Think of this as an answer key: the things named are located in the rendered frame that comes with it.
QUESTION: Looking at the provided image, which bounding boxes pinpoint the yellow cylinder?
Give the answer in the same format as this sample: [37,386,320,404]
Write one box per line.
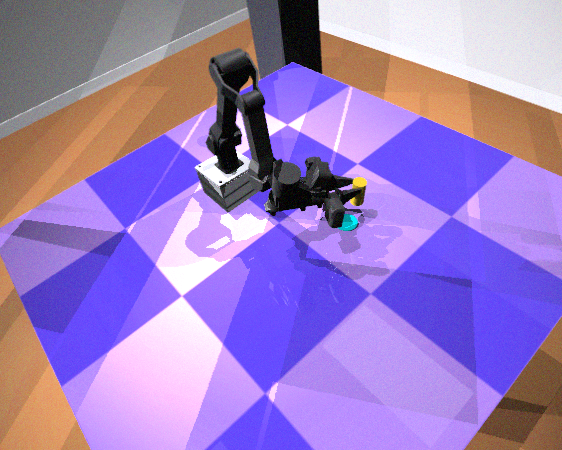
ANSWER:
[350,177,367,206]

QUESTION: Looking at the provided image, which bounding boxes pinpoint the cyan circle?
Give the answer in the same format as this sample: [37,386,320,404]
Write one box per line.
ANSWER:
[339,214,358,231]

